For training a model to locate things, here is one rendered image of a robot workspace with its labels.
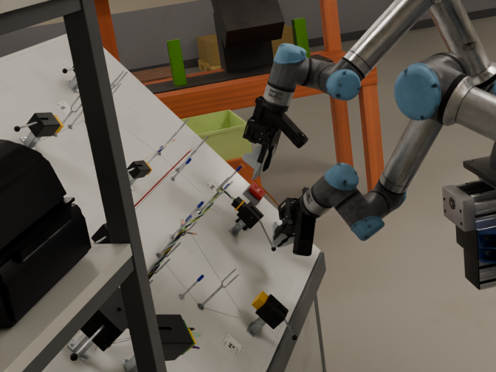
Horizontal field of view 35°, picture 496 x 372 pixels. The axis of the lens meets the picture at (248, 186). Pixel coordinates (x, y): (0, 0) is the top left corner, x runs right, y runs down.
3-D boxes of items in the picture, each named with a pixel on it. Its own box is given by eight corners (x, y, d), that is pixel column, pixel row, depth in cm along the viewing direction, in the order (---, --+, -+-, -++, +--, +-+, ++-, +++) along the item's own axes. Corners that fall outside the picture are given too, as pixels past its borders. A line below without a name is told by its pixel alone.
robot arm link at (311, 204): (337, 210, 202) (311, 205, 199) (328, 219, 206) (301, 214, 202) (333, 185, 206) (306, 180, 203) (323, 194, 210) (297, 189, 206)
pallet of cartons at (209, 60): (288, 53, 1124) (284, 21, 1110) (304, 63, 1036) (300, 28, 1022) (198, 68, 1107) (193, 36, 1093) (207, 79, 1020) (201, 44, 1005)
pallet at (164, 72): (175, 72, 1103) (174, 65, 1100) (181, 82, 1028) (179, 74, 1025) (91, 86, 1088) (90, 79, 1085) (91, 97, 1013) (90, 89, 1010)
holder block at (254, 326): (277, 359, 196) (303, 336, 191) (240, 325, 195) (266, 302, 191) (280, 349, 200) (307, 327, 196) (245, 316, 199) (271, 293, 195)
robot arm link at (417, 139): (454, 34, 185) (372, 189, 215) (432, 43, 177) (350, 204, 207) (496, 60, 181) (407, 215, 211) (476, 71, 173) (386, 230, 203)
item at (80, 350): (29, 376, 142) (72, 330, 136) (77, 328, 158) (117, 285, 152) (57, 401, 142) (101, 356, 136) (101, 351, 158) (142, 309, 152)
